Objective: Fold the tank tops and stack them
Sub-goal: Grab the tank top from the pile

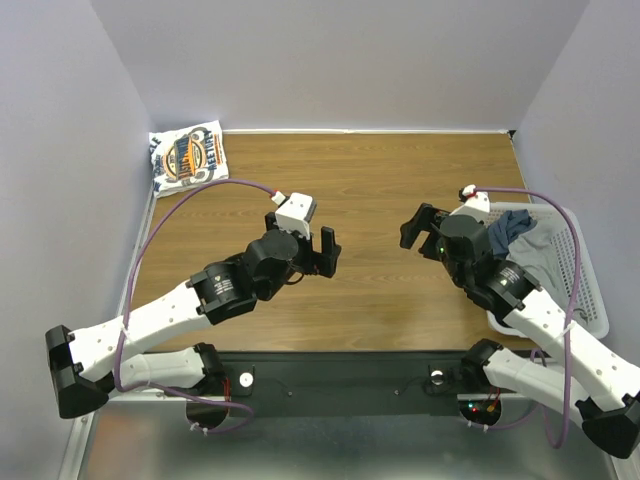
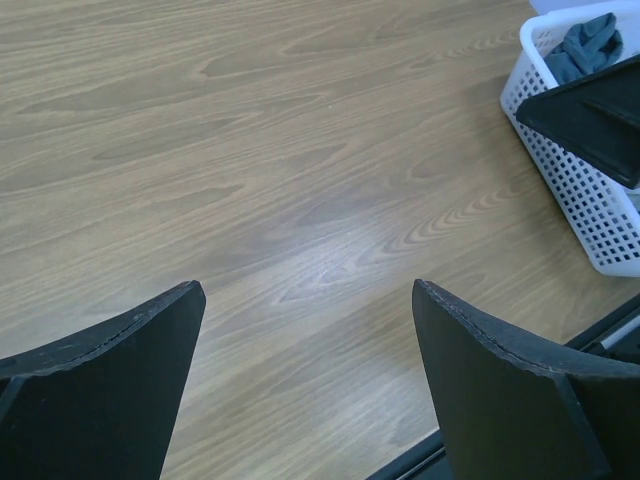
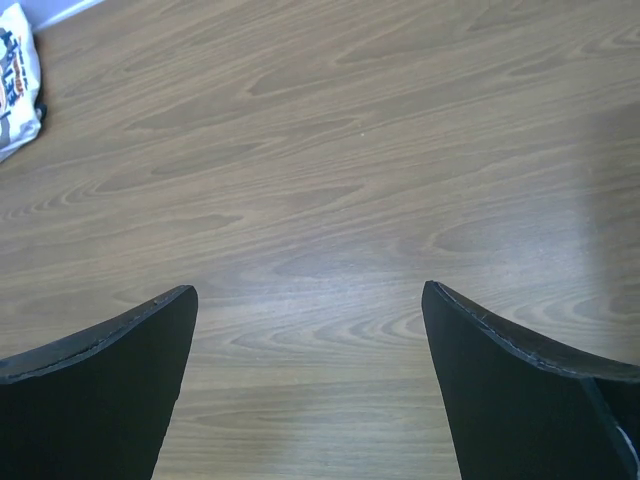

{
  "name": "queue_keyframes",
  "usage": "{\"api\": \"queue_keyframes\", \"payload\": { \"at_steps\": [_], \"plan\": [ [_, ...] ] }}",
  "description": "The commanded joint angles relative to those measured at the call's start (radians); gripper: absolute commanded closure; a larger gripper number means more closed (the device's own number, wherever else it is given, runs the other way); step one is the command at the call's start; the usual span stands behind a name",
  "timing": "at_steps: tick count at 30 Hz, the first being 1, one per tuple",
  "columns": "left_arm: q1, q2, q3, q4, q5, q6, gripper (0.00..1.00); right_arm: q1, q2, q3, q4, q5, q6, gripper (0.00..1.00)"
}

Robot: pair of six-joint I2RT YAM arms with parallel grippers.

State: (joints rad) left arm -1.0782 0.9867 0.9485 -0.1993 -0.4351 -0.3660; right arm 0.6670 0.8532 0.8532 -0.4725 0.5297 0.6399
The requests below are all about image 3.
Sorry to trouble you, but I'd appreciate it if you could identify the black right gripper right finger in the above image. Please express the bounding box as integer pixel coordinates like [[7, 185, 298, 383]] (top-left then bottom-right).
[[422, 281, 639, 479]]

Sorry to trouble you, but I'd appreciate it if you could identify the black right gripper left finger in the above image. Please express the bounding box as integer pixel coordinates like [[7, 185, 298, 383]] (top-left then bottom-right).
[[1, 285, 198, 479]]

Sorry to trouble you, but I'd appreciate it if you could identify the folded white printed tank top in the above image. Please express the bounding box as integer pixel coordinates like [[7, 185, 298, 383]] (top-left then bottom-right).
[[1, 3, 43, 162]]

